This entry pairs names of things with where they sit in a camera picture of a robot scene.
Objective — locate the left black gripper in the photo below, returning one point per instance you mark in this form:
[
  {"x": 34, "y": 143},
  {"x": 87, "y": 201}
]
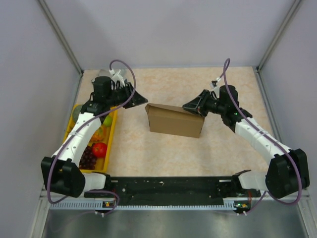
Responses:
[{"x": 136, "y": 99}]

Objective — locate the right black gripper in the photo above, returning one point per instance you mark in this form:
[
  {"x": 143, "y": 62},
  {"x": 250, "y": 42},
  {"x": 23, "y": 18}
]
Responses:
[{"x": 199, "y": 102}]

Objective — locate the brown cardboard box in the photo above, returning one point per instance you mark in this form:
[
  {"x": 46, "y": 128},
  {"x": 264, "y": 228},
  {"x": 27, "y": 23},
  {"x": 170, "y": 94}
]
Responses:
[{"x": 173, "y": 120}]

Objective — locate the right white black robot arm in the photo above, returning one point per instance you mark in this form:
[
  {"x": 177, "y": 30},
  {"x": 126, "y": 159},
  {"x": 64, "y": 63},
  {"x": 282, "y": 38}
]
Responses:
[{"x": 287, "y": 168}]

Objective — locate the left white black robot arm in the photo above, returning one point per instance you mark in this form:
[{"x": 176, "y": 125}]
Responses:
[{"x": 61, "y": 171}]

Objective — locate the blue razor package box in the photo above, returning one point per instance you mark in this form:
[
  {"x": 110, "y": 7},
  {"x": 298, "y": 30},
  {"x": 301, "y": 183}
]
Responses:
[{"x": 104, "y": 72}]

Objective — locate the green apple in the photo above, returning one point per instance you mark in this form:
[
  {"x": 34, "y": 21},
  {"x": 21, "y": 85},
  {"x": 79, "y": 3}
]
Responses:
[{"x": 108, "y": 121}]

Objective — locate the orange toy pineapple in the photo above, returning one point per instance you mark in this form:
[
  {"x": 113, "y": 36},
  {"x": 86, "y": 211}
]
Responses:
[{"x": 101, "y": 135}]

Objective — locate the green cantaloupe melon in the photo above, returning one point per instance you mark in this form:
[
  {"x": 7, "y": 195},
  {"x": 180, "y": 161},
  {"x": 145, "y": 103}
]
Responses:
[{"x": 76, "y": 112}]

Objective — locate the red tomato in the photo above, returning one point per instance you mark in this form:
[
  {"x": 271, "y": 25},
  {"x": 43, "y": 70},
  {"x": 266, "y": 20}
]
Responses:
[{"x": 99, "y": 149}]

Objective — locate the yellow plastic tray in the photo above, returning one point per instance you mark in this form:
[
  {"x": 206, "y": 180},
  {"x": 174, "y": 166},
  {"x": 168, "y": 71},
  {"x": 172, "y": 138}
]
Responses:
[{"x": 102, "y": 163}]

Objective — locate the purple grape bunch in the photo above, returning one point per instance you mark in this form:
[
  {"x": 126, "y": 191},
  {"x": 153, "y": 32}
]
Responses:
[{"x": 88, "y": 159}]

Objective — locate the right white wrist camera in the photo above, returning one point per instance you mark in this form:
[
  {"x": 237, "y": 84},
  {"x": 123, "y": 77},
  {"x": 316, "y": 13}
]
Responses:
[{"x": 214, "y": 86}]

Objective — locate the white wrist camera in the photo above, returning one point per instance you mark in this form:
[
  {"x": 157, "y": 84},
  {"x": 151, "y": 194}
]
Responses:
[
  {"x": 214, "y": 86},
  {"x": 117, "y": 77}
]

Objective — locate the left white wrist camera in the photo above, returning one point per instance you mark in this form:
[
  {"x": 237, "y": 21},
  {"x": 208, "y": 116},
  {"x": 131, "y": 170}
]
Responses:
[{"x": 117, "y": 77}]

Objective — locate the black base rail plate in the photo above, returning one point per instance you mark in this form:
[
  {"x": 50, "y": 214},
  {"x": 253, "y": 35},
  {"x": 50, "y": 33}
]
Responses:
[{"x": 177, "y": 190}]

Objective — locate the left aluminium frame post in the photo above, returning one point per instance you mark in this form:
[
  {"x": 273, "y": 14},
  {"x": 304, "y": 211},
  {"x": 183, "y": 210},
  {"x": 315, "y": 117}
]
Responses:
[{"x": 60, "y": 35}]

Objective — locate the aluminium frame post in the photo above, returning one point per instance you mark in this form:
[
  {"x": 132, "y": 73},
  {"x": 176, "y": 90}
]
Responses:
[
  {"x": 60, "y": 35},
  {"x": 295, "y": 6}
]

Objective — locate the white slotted cable duct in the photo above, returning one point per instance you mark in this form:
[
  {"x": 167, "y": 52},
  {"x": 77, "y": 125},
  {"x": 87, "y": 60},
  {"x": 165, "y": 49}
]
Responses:
[{"x": 104, "y": 205}]

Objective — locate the right aluminium frame post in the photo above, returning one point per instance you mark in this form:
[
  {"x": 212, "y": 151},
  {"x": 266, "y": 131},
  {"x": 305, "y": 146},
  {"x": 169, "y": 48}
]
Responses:
[{"x": 295, "y": 6}]

